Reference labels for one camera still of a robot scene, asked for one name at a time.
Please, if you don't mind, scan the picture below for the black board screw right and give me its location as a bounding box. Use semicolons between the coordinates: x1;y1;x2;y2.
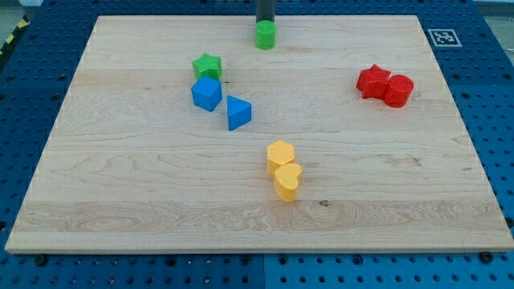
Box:
479;251;495;264

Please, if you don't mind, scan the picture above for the red cylinder block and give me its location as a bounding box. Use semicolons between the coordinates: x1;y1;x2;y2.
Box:
383;75;414;108

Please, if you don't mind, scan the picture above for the red star block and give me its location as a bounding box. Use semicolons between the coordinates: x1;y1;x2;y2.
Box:
356;64;391;100

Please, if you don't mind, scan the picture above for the blue cube block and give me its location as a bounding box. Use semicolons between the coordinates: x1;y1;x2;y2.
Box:
191;76;222;112

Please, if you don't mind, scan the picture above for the black board screw left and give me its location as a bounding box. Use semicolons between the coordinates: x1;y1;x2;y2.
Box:
34;254;48;267

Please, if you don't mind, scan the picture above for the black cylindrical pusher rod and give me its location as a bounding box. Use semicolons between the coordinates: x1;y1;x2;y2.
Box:
255;0;276;22

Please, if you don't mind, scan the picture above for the green star block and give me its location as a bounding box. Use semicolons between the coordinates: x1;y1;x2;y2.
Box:
192;53;222;80

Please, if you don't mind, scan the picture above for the blue triangle block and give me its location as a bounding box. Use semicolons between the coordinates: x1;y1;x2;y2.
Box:
226;96;252;131

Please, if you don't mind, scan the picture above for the black board screw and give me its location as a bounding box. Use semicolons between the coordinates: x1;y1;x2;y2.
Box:
479;251;495;264
34;254;48;267

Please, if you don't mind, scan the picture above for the wooden board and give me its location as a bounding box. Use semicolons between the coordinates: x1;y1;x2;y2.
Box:
6;15;513;254

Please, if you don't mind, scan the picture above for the green cylinder block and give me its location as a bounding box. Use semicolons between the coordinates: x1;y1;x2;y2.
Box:
255;20;276;50

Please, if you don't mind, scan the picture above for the white fiducial marker tag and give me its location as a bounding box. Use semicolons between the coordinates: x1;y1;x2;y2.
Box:
428;28;462;47

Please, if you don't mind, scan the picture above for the yellow hexagon block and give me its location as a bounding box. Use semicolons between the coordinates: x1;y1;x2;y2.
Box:
267;140;296;175

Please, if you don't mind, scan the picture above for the yellow heart block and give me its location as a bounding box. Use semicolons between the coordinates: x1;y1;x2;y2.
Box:
274;163;302;202

